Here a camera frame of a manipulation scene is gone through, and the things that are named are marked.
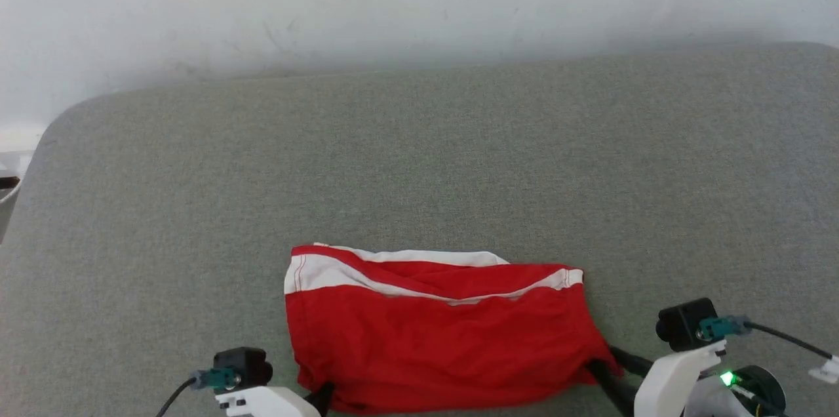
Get black right cable, teal plug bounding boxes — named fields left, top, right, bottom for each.
left=697, top=315, right=839, bottom=385

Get black cable, teal plug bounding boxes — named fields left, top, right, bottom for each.
left=697, top=315, right=839, bottom=385
left=155, top=368, right=239, bottom=417

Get red shorts with white trim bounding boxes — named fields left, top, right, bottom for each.
left=283, top=243, right=623, bottom=415

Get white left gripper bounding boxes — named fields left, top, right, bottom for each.
left=214, top=382, right=336, bottom=417

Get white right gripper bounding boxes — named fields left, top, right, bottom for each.
left=585, top=341, right=730, bottom=417

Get grey-green fabric sofa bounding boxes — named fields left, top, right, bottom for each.
left=0, top=42, right=839, bottom=417

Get black left cable, teal plug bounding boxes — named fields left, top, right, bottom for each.
left=155, top=368, right=239, bottom=417

